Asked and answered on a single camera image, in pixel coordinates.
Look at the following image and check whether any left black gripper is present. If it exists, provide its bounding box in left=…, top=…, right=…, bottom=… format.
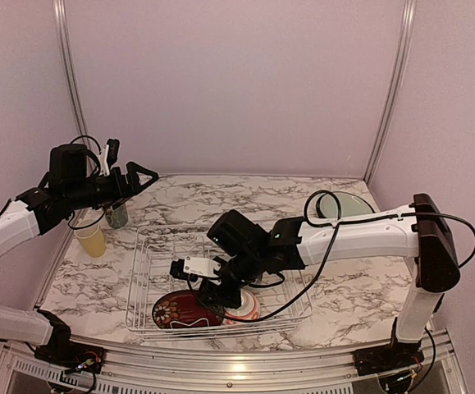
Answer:
left=65, top=161, right=158, bottom=211

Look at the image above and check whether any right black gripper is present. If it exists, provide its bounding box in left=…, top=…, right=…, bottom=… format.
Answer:
left=195, top=250, right=264, bottom=311

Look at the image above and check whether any dark red floral plate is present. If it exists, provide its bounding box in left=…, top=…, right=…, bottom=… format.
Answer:
left=152, top=290, right=224, bottom=329

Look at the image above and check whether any floral ceramic tumbler cup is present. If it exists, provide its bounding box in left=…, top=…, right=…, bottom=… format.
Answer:
left=104, top=201, right=129, bottom=229

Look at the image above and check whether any yellow mug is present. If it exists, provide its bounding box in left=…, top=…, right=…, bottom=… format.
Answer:
left=73, top=219, right=106, bottom=258

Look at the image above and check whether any light teal plate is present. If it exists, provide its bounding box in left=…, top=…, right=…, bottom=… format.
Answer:
left=316, top=191, right=375, bottom=218

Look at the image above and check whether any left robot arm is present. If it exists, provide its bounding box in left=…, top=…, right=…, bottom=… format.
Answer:
left=0, top=139, right=159, bottom=365

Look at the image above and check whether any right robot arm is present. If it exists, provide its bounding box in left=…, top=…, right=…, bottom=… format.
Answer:
left=199, top=194, right=460, bottom=368

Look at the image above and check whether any white and pink bowl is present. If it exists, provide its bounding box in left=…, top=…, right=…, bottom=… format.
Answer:
left=222, top=290, right=260, bottom=325

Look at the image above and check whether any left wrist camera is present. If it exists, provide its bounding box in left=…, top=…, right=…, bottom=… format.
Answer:
left=98, top=139, right=120, bottom=176

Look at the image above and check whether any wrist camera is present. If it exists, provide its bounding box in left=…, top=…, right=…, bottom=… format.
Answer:
left=98, top=139, right=120, bottom=176
left=170, top=256, right=222, bottom=282

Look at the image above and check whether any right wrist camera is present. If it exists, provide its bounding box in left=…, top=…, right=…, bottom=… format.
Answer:
left=170, top=256, right=222, bottom=282

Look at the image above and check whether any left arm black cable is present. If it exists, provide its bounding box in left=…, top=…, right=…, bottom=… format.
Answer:
left=67, top=135, right=103, bottom=230

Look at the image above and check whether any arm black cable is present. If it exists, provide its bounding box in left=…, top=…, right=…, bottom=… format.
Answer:
left=67, top=135, right=103, bottom=230
left=244, top=189, right=475, bottom=323

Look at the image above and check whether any white wire dish rack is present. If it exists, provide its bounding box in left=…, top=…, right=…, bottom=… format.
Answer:
left=125, top=225, right=313, bottom=341

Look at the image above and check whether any aluminium front frame rail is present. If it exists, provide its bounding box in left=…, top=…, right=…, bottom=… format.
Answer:
left=0, top=331, right=468, bottom=393

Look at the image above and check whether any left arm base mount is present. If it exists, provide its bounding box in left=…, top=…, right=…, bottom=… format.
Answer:
left=34, top=341, right=105, bottom=373

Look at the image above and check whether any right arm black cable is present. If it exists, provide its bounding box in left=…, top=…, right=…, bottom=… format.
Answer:
left=244, top=189, right=475, bottom=323

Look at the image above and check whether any left aluminium frame post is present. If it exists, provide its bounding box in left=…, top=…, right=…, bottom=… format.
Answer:
left=53, top=0, right=89, bottom=136

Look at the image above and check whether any aluminium frame post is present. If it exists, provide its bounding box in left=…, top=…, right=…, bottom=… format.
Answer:
left=363, top=0, right=417, bottom=185
left=53, top=0, right=89, bottom=136

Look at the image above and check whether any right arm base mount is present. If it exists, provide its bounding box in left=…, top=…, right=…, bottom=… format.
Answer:
left=353, top=342, right=424, bottom=376

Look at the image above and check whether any right aluminium frame post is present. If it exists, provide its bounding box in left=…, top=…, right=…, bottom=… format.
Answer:
left=363, top=0, right=417, bottom=185

